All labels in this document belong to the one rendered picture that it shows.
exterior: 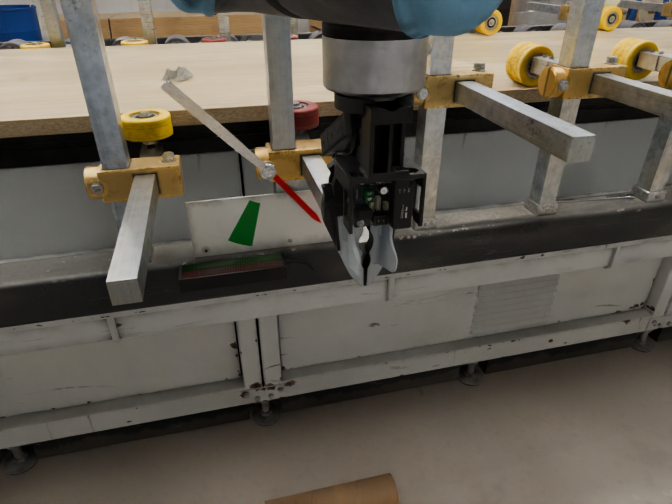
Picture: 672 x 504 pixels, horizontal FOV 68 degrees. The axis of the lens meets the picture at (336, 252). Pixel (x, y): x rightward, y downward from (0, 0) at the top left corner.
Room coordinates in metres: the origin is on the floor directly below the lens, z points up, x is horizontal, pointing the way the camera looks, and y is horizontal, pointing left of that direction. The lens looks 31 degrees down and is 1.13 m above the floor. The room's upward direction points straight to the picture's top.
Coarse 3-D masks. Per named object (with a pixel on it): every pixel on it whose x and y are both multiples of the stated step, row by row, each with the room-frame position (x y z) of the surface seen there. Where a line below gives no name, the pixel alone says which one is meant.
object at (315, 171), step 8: (296, 136) 0.85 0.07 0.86; (304, 136) 0.85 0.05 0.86; (304, 160) 0.73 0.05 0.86; (312, 160) 0.73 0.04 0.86; (320, 160) 0.73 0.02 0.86; (304, 168) 0.72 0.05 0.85; (312, 168) 0.69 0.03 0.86; (320, 168) 0.69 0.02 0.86; (304, 176) 0.73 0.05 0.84; (312, 176) 0.66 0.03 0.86; (320, 176) 0.66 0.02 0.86; (328, 176) 0.66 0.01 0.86; (312, 184) 0.66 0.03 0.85; (320, 184) 0.63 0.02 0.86; (312, 192) 0.67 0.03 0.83; (320, 192) 0.61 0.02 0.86; (320, 200) 0.61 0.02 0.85; (320, 208) 0.61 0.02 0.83; (368, 232) 0.50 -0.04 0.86; (360, 240) 0.48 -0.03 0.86
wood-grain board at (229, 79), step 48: (48, 48) 1.54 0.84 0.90; (144, 48) 1.54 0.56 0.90; (192, 48) 1.54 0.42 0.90; (240, 48) 1.54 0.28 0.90; (480, 48) 1.54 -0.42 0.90; (0, 96) 0.96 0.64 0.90; (48, 96) 0.96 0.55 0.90; (144, 96) 0.96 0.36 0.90; (192, 96) 0.96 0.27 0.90; (240, 96) 0.96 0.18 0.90; (528, 96) 1.03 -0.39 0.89
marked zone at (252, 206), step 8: (248, 208) 0.73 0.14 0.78; (256, 208) 0.73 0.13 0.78; (248, 216) 0.72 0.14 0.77; (256, 216) 0.73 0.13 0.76; (240, 224) 0.72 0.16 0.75; (248, 224) 0.72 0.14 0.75; (232, 232) 0.72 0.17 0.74; (240, 232) 0.72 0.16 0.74; (248, 232) 0.72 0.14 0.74; (232, 240) 0.72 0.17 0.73; (240, 240) 0.72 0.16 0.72; (248, 240) 0.72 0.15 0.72
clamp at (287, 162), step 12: (300, 144) 0.77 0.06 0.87; (312, 144) 0.77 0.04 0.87; (264, 156) 0.74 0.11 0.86; (276, 156) 0.74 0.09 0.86; (288, 156) 0.74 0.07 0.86; (300, 156) 0.75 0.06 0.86; (324, 156) 0.76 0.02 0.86; (276, 168) 0.74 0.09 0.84; (288, 168) 0.74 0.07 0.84; (300, 168) 0.75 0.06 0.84; (288, 180) 0.74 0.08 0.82
